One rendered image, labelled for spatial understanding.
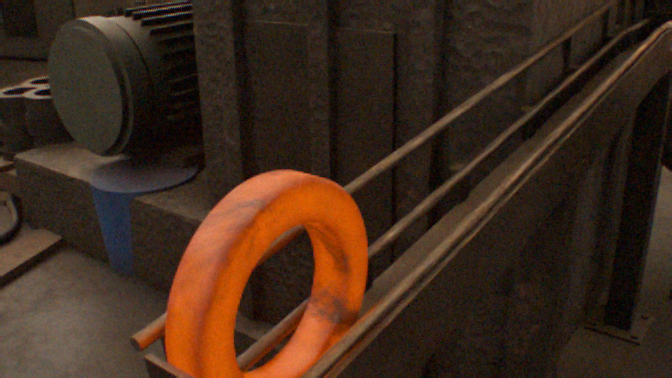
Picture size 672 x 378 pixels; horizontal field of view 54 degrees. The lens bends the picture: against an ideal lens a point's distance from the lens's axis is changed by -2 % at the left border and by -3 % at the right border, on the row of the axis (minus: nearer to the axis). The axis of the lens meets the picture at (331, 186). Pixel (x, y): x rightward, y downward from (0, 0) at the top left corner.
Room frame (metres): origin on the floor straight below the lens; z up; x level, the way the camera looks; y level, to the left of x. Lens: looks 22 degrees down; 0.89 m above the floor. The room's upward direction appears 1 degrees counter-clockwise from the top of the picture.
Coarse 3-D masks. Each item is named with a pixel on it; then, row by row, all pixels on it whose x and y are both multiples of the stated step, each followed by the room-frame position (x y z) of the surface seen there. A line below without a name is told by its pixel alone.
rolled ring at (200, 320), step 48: (240, 192) 0.41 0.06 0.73; (288, 192) 0.41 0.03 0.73; (336, 192) 0.45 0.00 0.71; (192, 240) 0.38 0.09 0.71; (240, 240) 0.37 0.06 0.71; (336, 240) 0.46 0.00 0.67; (192, 288) 0.36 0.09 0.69; (240, 288) 0.37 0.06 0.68; (336, 288) 0.46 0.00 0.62; (192, 336) 0.34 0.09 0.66; (336, 336) 0.45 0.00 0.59
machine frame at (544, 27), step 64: (192, 0) 1.36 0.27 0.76; (256, 0) 1.25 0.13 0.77; (320, 0) 1.13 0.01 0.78; (384, 0) 1.08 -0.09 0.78; (448, 0) 1.02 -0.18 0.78; (512, 0) 0.96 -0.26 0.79; (576, 0) 1.09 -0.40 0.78; (640, 0) 1.44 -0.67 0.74; (256, 64) 1.26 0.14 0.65; (320, 64) 1.13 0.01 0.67; (384, 64) 1.07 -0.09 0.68; (448, 64) 1.01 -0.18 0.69; (512, 64) 0.95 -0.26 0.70; (576, 64) 1.12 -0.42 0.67; (256, 128) 1.26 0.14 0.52; (320, 128) 1.13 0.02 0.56; (384, 128) 1.07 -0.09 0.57; (384, 192) 1.07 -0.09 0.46; (384, 256) 1.07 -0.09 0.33; (576, 256) 1.23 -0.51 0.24; (256, 320) 1.28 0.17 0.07; (576, 320) 1.29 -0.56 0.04
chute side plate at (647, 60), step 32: (640, 64) 1.06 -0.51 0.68; (608, 96) 0.91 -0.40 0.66; (640, 96) 1.08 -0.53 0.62; (576, 128) 0.80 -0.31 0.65; (608, 128) 0.93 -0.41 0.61; (544, 160) 0.72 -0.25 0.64; (576, 160) 0.81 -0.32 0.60; (512, 192) 0.65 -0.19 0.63; (544, 192) 0.72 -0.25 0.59; (480, 224) 0.59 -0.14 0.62; (512, 224) 0.65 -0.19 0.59; (448, 256) 0.54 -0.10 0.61; (480, 256) 0.59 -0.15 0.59; (512, 256) 0.65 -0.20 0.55; (416, 288) 0.49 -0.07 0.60; (448, 288) 0.53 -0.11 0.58; (480, 288) 0.59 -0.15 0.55; (384, 320) 0.45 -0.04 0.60; (416, 320) 0.49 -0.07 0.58; (448, 320) 0.54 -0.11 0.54; (352, 352) 0.42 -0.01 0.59; (384, 352) 0.45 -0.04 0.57; (416, 352) 0.49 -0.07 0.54
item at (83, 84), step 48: (96, 48) 1.70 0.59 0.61; (144, 48) 1.76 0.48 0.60; (192, 48) 1.84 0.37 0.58; (96, 96) 1.72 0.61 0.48; (144, 96) 1.69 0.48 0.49; (192, 96) 1.83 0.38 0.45; (48, 144) 2.05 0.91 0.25; (96, 144) 1.74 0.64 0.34; (144, 144) 1.90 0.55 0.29; (192, 144) 1.89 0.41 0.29; (48, 192) 1.84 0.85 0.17; (192, 192) 1.60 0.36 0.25; (96, 240) 1.71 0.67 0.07; (144, 240) 1.57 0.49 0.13
